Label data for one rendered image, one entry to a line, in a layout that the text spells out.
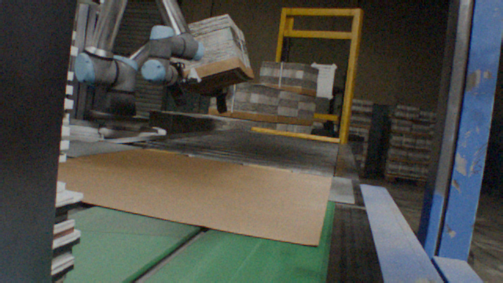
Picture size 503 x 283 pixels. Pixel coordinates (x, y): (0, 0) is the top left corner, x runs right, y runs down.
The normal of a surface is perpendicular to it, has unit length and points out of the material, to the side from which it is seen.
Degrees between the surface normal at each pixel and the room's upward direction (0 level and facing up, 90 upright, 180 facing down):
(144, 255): 0
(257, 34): 90
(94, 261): 0
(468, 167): 90
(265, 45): 90
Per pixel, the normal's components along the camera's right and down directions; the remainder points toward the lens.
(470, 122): -0.21, 0.04
